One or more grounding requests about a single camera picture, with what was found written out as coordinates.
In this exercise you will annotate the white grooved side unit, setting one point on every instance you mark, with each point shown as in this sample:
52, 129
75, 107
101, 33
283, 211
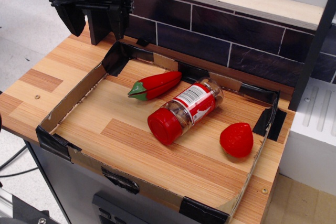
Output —
309, 155

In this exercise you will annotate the taped cardboard fence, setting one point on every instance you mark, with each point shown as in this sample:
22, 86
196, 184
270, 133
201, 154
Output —
97, 126

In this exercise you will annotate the grey cabinet under table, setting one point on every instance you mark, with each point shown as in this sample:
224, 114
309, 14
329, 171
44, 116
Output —
86, 197

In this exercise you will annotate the red toy strawberry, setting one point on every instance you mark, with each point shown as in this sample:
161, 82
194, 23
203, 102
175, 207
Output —
237, 140

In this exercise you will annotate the black left shelf post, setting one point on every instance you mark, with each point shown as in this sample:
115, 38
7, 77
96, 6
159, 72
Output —
99, 25

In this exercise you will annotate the black right shelf post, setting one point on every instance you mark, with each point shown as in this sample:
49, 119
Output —
313, 53

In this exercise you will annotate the black metal bracket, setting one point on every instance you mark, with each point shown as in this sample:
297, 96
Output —
14, 210

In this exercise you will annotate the red toy chili pepper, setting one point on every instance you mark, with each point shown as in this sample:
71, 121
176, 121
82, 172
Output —
153, 86

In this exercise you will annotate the red-capped basil spice bottle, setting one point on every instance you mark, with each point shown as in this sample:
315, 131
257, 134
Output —
177, 116

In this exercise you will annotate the black shelf post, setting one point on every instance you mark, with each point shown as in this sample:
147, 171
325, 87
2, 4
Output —
313, 53
99, 25

